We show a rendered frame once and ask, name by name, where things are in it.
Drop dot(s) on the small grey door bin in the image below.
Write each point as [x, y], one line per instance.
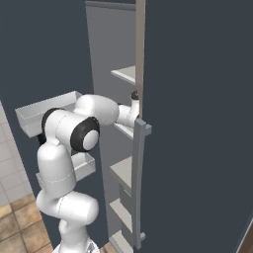
[84, 164]

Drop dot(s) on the large grey door bin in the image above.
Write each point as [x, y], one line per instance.
[33, 113]

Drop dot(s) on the dark grey closed fridge door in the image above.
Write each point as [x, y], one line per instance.
[197, 115]

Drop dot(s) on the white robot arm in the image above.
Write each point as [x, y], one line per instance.
[59, 164]

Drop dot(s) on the dark grey open freezer door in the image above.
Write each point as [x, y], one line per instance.
[39, 49]

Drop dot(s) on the pale grey freezer shelf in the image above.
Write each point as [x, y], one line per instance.
[123, 173]
[126, 74]
[122, 242]
[126, 130]
[122, 210]

